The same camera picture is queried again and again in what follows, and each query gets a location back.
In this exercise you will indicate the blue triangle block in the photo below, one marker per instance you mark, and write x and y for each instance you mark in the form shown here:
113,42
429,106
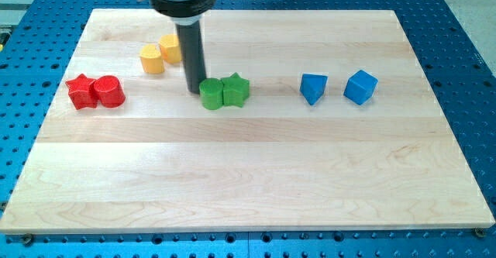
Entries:
313,87

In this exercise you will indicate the blue cube block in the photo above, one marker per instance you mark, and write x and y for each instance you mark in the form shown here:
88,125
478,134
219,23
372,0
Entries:
360,87

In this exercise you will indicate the green star block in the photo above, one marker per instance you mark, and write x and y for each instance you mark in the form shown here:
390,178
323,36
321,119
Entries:
235,90

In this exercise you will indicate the green cylinder block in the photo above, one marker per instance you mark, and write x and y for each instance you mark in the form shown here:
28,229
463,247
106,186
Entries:
211,93

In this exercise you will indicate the light wooden board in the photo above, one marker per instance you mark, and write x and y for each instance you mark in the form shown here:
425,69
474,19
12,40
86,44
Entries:
160,162

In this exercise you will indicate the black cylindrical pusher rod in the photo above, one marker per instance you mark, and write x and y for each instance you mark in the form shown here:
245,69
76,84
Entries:
190,39

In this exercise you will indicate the yellow block rear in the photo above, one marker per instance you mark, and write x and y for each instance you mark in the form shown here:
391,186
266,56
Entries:
170,48

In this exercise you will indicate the yellow block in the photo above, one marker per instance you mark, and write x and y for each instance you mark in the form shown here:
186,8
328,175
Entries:
151,59
170,48

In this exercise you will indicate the yellow block front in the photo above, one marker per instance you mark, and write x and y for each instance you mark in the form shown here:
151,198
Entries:
151,59

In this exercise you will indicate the red cylinder block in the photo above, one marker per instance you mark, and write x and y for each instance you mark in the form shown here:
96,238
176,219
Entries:
109,91

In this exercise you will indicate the red star block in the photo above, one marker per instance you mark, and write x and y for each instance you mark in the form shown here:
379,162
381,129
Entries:
81,92

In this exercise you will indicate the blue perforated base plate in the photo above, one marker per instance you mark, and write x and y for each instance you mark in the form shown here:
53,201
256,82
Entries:
39,50

